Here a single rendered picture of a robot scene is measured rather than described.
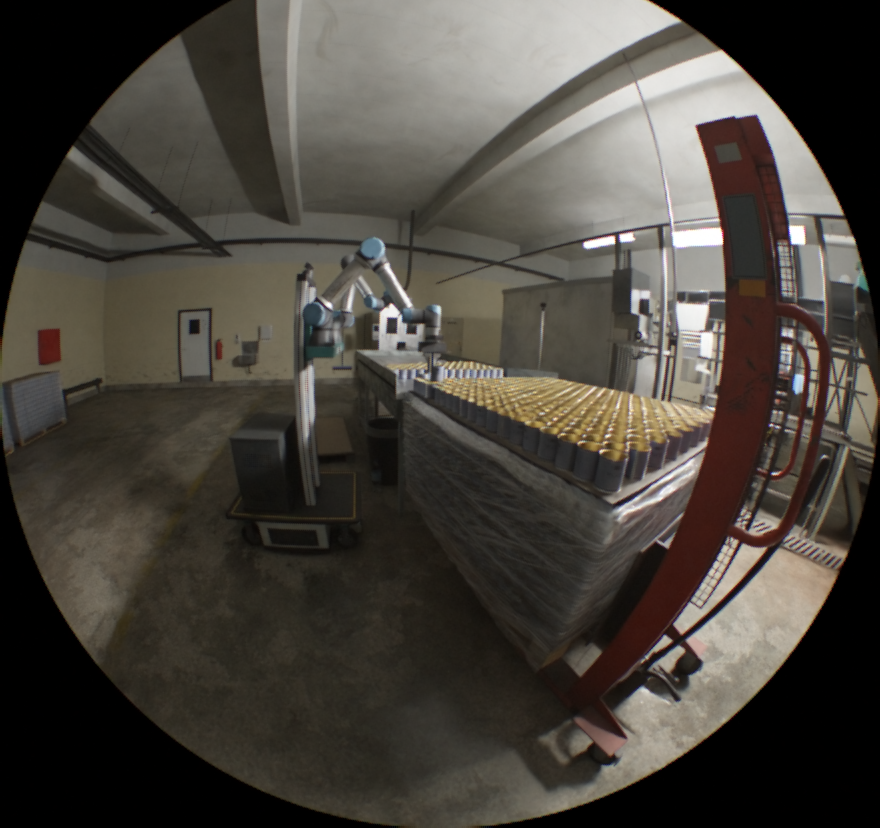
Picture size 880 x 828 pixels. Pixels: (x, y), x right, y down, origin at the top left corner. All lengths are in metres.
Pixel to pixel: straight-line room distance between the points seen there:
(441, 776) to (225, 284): 9.06
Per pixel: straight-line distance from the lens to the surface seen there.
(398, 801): 1.45
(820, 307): 3.71
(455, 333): 8.63
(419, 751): 1.47
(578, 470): 0.72
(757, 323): 0.72
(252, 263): 8.63
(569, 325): 4.35
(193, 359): 8.99
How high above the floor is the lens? 1.45
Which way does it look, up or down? 11 degrees down
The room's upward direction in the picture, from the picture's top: 3 degrees clockwise
